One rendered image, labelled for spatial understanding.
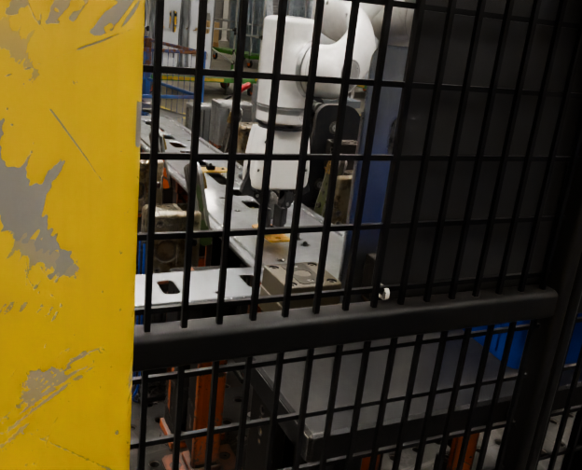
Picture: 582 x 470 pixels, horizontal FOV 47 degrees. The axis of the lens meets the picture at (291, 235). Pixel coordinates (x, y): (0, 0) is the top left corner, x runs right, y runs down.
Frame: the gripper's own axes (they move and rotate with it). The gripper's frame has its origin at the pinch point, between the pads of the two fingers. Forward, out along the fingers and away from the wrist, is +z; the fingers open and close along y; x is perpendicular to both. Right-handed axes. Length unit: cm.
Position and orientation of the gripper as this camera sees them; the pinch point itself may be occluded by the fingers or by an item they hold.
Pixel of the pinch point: (271, 217)
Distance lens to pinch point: 110.4
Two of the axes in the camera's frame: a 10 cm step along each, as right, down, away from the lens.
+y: -9.0, 0.4, -4.3
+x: 4.2, 3.3, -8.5
